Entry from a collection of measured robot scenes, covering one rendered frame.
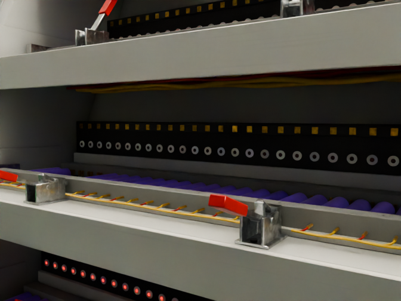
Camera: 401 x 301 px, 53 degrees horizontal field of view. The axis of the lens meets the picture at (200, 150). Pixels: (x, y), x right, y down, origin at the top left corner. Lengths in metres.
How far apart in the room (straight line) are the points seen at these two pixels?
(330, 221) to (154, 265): 0.15
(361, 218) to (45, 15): 0.58
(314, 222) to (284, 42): 0.15
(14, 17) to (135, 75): 0.30
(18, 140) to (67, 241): 0.29
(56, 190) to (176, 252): 0.20
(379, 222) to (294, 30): 0.17
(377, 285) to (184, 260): 0.14
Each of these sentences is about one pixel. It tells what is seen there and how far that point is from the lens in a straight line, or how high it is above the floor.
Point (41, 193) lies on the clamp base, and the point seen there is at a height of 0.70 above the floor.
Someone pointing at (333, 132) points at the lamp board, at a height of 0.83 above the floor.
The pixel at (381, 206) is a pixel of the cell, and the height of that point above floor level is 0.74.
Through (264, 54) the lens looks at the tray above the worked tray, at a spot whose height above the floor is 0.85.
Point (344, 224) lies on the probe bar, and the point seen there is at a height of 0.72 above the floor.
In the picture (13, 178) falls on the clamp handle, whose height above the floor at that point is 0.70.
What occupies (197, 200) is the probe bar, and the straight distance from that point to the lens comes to 0.38.
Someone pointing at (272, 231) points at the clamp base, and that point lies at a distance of 0.32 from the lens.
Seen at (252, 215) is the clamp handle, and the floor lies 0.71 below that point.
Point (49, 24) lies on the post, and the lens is 0.73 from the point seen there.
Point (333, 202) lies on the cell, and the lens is 0.39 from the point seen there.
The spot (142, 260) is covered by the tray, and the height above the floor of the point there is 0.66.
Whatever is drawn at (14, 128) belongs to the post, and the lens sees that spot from 0.68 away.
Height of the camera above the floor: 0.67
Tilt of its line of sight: 14 degrees up
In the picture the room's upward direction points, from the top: 12 degrees clockwise
